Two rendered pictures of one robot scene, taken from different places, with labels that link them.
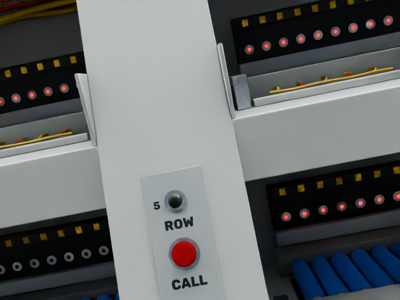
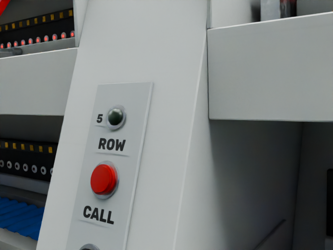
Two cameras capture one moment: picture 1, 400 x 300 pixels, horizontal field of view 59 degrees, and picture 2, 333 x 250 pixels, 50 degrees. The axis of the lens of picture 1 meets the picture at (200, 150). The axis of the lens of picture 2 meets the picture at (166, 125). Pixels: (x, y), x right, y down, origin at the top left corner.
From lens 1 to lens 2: 0.14 m
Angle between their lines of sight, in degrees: 32
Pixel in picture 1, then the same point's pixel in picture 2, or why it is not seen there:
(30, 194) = (29, 88)
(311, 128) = (315, 54)
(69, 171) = (55, 70)
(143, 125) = (119, 29)
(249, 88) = (298, 14)
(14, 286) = not seen: hidden behind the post
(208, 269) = (120, 207)
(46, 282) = not seen: hidden behind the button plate
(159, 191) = (107, 103)
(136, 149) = (104, 54)
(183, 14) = not seen: outside the picture
